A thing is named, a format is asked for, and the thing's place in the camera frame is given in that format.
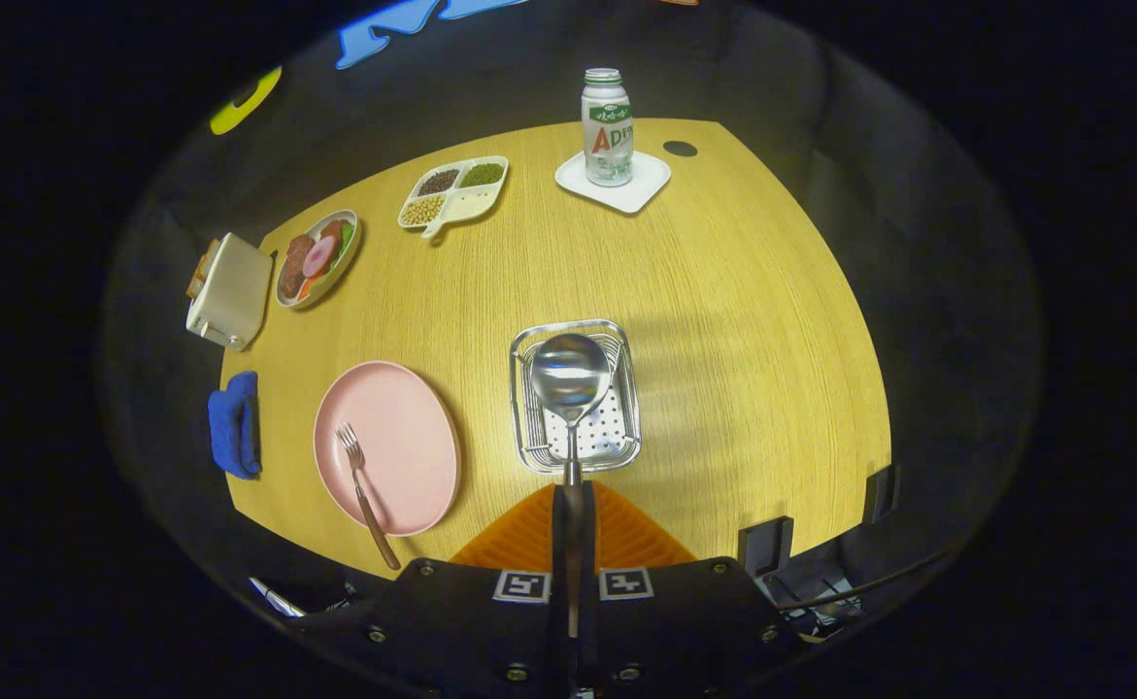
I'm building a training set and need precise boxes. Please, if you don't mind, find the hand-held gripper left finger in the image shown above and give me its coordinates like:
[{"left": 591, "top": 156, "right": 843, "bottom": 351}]
[{"left": 301, "top": 483, "right": 569, "bottom": 699}]

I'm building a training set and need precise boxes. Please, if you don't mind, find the white oval food plate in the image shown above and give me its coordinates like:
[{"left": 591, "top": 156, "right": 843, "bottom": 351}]
[{"left": 275, "top": 209, "right": 363, "bottom": 310}]

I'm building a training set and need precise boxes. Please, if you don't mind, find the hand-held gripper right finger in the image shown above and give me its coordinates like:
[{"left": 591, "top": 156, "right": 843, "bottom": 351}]
[{"left": 580, "top": 482, "right": 807, "bottom": 699}]

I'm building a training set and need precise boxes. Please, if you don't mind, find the blue folded cloth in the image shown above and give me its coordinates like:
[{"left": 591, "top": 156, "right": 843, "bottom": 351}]
[{"left": 207, "top": 371, "right": 262, "bottom": 481}]

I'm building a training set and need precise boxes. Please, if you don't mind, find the white divided tray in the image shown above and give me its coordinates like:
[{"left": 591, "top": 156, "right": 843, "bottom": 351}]
[{"left": 397, "top": 155, "right": 510, "bottom": 240}]

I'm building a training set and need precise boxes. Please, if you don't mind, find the metal wire basket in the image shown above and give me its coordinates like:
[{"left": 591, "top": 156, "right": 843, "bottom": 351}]
[{"left": 509, "top": 319, "right": 643, "bottom": 476}]

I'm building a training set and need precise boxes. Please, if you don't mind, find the black backdrop cloth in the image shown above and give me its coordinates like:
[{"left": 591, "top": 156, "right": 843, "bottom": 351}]
[{"left": 97, "top": 0, "right": 1045, "bottom": 661}]

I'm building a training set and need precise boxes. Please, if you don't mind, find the white toaster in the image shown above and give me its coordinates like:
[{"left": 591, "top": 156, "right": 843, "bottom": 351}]
[{"left": 185, "top": 232, "right": 275, "bottom": 351}]

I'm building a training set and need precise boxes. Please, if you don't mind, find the metal spoon wooden handle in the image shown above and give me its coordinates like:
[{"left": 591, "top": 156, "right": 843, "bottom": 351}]
[{"left": 529, "top": 332, "right": 613, "bottom": 642}]

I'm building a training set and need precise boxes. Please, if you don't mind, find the black cable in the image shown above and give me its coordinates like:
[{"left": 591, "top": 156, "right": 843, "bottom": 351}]
[{"left": 777, "top": 549, "right": 953, "bottom": 613}]

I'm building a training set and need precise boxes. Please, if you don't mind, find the metal fork wooden handle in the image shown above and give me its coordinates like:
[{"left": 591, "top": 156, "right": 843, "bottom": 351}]
[{"left": 336, "top": 422, "right": 402, "bottom": 571}]

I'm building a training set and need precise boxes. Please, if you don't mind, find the white drink bottle green label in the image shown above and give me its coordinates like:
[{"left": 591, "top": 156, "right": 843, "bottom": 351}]
[{"left": 582, "top": 68, "right": 635, "bottom": 187}]

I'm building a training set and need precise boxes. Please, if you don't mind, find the white square coaster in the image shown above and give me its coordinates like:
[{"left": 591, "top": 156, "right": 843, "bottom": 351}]
[{"left": 555, "top": 150, "right": 672, "bottom": 215}]

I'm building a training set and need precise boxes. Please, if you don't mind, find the black table clamp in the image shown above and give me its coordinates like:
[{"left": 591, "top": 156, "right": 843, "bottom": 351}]
[
  {"left": 738, "top": 516, "right": 795, "bottom": 579},
  {"left": 864, "top": 464, "right": 901, "bottom": 525}
]

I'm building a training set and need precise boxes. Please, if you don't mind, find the pink round plate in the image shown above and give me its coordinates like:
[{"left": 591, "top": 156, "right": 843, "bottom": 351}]
[{"left": 313, "top": 361, "right": 462, "bottom": 538}]

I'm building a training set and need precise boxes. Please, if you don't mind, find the long brown meat piece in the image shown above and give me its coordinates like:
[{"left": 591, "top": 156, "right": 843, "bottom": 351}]
[{"left": 280, "top": 234, "right": 315, "bottom": 299}]

